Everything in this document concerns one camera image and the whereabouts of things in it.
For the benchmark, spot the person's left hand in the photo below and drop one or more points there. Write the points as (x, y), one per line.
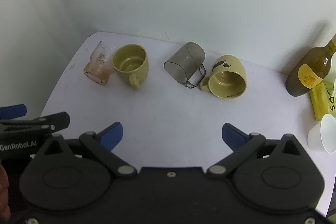
(3, 195)

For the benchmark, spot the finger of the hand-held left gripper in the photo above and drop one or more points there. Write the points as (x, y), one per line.
(15, 110)
(56, 120)

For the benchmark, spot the yellow mug with black print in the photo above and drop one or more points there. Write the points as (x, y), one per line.
(236, 66)

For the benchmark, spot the yellow packet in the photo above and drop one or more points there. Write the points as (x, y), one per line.
(321, 104)

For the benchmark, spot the clear pink-stained glass cup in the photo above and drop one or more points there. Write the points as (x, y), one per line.
(98, 67)

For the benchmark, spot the plain yellow ceramic mug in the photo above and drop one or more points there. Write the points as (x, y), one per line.
(143, 69)

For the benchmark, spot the white paper cup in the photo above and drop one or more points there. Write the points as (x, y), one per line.
(315, 138)

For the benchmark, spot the olive glass bottle yellow label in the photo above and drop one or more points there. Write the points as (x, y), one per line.
(296, 79)

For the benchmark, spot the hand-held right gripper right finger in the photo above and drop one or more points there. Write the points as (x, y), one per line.
(232, 136)

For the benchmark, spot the grey transparent plastic cup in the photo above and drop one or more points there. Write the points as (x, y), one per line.
(187, 57)

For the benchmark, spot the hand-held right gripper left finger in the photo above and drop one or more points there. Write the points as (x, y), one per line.
(113, 134)

